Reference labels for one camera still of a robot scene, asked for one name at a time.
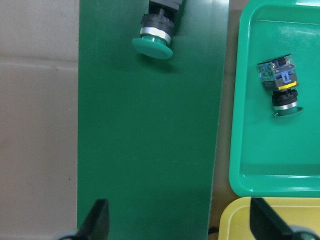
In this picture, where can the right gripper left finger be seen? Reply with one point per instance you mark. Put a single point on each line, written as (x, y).
(96, 225)

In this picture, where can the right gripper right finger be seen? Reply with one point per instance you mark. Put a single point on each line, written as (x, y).
(266, 224)

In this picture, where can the green push button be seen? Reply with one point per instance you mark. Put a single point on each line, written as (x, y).
(278, 76)
(157, 29)

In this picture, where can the yellow plastic tray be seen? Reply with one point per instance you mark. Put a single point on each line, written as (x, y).
(295, 211)

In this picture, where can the green plastic tray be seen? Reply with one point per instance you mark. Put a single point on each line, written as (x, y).
(270, 155)

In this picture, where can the green conveyor belt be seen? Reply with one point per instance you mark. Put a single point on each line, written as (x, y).
(147, 128)

